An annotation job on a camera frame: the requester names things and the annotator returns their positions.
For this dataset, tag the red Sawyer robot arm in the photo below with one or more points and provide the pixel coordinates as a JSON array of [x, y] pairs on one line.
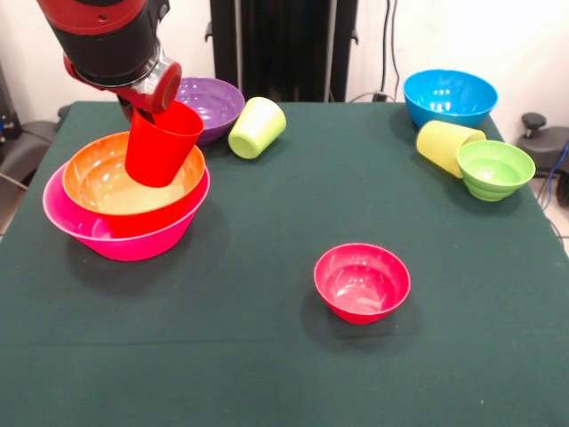
[[102, 40]]

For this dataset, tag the dark green tablecloth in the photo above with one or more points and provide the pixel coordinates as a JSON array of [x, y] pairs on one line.
[[266, 356]]

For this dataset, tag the small crimson pink bowl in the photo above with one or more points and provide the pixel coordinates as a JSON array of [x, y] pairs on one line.
[[362, 284]]

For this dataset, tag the black robot column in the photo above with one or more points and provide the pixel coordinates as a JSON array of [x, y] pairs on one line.
[[284, 44]]

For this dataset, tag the blue bowl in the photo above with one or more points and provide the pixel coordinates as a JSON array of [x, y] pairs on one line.
[[449, 98]]

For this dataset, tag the large magenta bowl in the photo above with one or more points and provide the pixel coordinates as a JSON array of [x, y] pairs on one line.
[[133, 249]]

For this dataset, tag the lime green cup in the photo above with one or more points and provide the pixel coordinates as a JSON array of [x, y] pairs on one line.
[[258, 129]]

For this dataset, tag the red cup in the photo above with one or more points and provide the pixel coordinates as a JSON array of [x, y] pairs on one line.
[[160, 151]]

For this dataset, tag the black equipment box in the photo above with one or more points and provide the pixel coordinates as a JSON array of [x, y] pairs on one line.
[[6, 111]]

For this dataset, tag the purple bowl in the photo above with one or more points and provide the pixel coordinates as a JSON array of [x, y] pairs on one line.
[[220, 107]]

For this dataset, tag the small green bowl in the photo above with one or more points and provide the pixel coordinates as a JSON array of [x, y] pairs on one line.
[[495, 173]]

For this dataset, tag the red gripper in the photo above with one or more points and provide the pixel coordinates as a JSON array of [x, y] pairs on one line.
[[166, 89]]

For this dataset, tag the large orange bowl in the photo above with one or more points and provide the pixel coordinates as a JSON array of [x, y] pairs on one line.
[[89, 182]]

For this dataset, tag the yellow cup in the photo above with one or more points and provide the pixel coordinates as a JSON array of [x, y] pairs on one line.
[[440, 144]]

